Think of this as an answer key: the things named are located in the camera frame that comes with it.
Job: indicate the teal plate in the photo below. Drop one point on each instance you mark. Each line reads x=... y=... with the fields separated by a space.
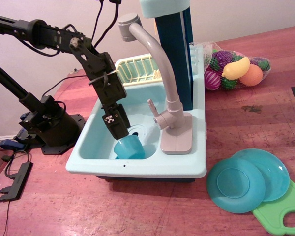
x=236 y=185
x=273 y=170

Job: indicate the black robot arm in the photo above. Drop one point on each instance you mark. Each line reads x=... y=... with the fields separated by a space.
x=99 y=67

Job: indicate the yellow toy banana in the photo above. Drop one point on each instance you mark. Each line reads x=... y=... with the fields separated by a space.
x=235 y=70

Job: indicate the black usb hub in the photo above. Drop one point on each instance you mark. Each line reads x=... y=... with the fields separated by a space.
x=19 y=182

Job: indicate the mesh bag of toy fruit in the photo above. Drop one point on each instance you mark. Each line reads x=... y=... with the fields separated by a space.
x=214 y=59

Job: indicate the yellow dish rack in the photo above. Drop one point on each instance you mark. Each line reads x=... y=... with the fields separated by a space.
x=138 y=70

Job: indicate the grey toy faucet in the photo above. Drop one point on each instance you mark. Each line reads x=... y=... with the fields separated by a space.
x=175 y=123

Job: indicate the blue clamp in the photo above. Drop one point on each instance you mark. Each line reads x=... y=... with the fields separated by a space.
x=8 y=144

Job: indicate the front teal plate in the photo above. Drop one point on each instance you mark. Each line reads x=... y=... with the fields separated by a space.
x=236 y=185

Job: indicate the teal plastic cup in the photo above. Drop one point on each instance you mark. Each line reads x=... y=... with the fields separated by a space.
x=129 y=147

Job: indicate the orange toy fruit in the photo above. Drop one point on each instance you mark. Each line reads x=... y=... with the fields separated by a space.
x=253 y=76

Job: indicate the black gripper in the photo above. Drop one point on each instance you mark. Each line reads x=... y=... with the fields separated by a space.
x=110 y=89

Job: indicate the light blue toy sink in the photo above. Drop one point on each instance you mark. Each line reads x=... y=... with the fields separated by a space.
x=93 y=153

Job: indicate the rear teal plate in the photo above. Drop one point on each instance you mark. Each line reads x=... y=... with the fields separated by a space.
x=273 y=170

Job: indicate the green cutting board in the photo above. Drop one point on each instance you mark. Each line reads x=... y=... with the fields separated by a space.
x=271 y=214

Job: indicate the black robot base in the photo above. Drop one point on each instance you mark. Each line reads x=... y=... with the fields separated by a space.
x=48 y=126

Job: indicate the dark blue water tower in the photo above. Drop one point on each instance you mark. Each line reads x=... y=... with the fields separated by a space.
x=174 y=27

